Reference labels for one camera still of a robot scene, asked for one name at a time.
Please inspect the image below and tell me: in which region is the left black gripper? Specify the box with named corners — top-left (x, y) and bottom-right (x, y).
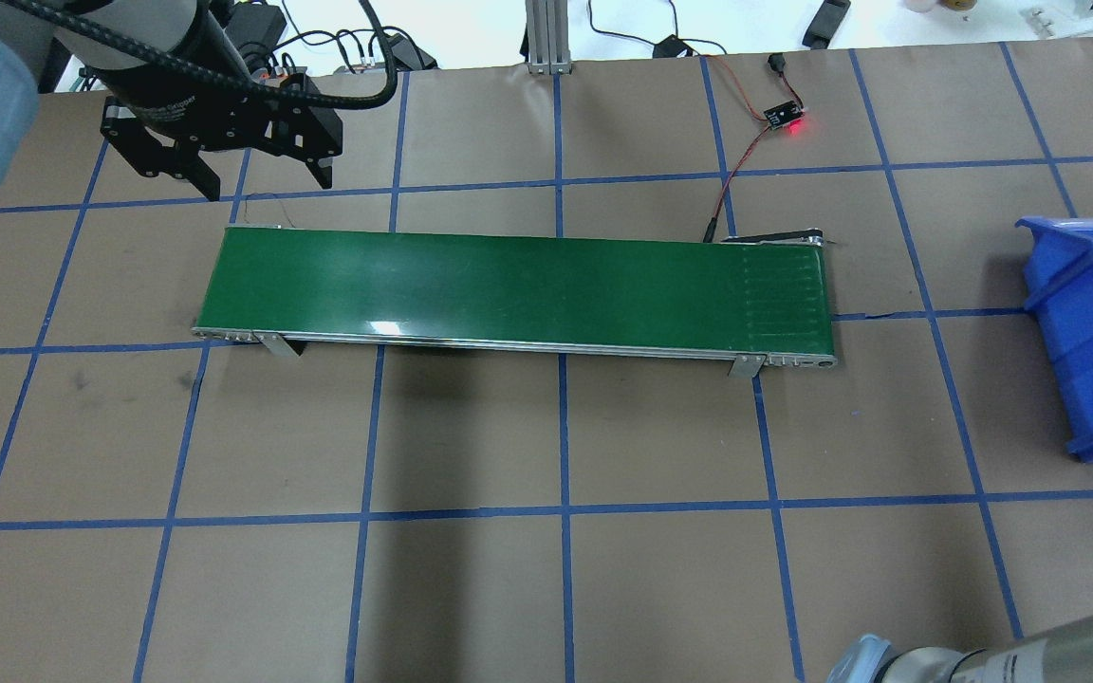
top-left (99, 72), bottom-right (343, 200)

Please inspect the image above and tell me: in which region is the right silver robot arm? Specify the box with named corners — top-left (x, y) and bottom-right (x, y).
top-left (827, 615), bottom-right (1093, 682)

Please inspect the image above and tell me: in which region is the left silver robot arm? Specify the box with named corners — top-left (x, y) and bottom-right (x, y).
top-left (0, 1), bottom-right (350, 200)

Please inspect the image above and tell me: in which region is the black power adapter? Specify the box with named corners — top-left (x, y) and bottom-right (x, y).
top-left (653, 34), bottom-right (695, 58)

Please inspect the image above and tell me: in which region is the red-lit sensor module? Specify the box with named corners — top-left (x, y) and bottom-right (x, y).
top-left (762, 101), bottom-right (806, 131)

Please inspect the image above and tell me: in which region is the green conveyor belt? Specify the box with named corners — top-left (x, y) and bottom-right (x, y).
top-left (192, 225), bottom-right (839, 376)

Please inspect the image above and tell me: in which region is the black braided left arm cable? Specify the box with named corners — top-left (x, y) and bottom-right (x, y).
top-left (1, 0), bottom-right (401, 110)

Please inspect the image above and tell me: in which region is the aluminium frame post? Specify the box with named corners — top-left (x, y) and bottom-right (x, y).
top-left (524, 0), bottom-right (573, 75)

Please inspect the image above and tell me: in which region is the red black sensor wire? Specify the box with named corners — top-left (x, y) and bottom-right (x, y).
top-left (701, 52), bottom-right (799, 243)

